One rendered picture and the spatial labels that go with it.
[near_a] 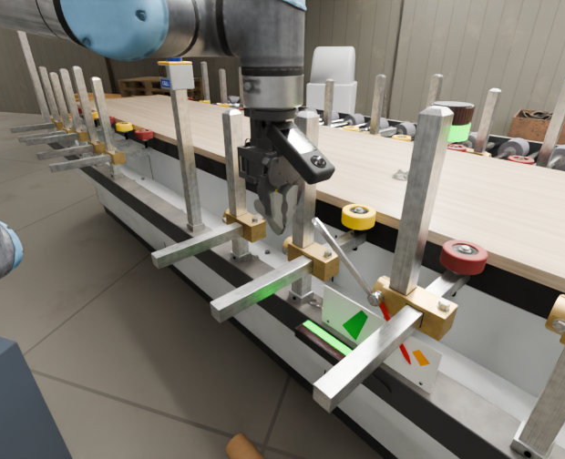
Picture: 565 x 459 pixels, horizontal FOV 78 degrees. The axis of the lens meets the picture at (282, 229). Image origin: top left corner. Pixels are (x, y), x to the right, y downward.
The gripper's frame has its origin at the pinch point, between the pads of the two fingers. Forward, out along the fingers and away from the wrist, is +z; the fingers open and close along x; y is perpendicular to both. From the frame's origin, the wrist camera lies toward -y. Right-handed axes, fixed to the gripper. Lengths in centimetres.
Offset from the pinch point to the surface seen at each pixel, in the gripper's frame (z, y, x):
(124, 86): 25, 572, -182
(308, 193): -1.3, 6.4, -13.2
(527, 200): 7, -21, -67
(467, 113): -19.8, -19.6, -17.4
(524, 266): 7.7, -30.2, -32.9
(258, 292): 13.3, 2.7, 3.8
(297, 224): 6.2, 8.3, -12.1
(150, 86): 23, 530, -208
